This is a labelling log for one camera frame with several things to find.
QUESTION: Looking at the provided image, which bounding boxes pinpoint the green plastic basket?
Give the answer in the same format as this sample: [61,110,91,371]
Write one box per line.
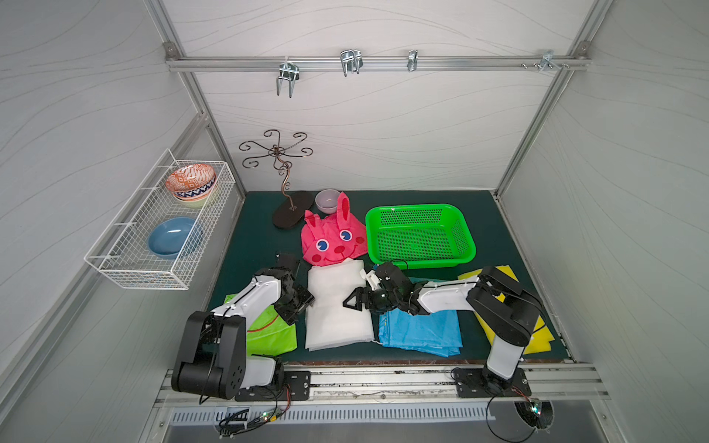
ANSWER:
[365,204,477,269]

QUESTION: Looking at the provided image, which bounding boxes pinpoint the white raincoat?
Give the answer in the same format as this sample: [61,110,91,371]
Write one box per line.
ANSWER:
[305,258,375,352]

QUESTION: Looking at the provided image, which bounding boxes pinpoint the lime green frog raincoat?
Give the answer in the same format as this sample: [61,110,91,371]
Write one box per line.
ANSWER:
[244,302,297,357]

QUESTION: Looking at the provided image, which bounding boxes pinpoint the pink bunny raincoat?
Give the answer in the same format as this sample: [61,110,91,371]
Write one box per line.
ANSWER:
[301,193,369,267]

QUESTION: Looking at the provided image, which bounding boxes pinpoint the blue bowl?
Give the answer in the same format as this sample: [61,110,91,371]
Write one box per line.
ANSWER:
[147,217,203,260]

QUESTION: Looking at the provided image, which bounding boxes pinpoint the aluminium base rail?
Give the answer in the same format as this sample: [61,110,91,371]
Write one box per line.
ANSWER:
[153,363,610,409]

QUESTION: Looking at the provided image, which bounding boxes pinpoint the left base cables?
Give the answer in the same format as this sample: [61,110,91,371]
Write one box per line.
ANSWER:
[217,381,293,439]

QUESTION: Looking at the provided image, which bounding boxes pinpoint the brown metal jewelry stand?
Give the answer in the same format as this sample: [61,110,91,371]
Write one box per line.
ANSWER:
[238,128,315,230]

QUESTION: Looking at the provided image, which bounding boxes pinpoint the white wire wall basket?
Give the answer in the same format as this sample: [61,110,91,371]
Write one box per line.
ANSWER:
[84,151,234,291]

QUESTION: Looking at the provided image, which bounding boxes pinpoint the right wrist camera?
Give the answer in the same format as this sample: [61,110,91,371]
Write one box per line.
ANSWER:
[359,269,381,291]

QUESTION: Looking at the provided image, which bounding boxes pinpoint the orange patterned bowl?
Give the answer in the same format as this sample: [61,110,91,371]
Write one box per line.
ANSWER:
[165,164,217,202]

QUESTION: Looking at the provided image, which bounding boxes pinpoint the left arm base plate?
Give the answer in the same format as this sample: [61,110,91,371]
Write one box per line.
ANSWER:
[234,370,311,402]

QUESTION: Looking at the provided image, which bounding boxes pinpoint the right base cable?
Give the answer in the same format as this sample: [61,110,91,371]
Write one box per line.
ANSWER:
[484,392,537,443]

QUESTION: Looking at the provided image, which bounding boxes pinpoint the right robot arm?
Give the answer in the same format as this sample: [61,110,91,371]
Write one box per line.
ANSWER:
[343,262,545,388]

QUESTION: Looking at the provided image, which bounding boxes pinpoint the blue folded raincoat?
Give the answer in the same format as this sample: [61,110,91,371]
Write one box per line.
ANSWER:
[379,310,463,358]

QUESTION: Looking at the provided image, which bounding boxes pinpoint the small purple bowl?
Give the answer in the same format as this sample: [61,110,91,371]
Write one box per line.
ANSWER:
[315,189,341,215]

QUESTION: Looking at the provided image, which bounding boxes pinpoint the metal hook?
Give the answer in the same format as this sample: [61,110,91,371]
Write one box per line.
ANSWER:
[340,49,364,78]
[276,61,300,98]
[521,50,571,73]
[407,50,418,72]

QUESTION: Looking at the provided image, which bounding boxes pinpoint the aluminium top rail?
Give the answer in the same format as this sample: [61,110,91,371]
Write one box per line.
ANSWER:
[166,55,592,74]

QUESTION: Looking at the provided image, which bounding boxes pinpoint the yellow folded raincoat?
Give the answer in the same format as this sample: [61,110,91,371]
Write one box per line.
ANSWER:
[457,264,556,356]

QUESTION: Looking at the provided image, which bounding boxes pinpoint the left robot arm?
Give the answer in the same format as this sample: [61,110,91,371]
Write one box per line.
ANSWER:
[171,254,314,400]

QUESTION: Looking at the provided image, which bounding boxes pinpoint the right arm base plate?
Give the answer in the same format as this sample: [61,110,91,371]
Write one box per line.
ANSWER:
[450,367,532,399]

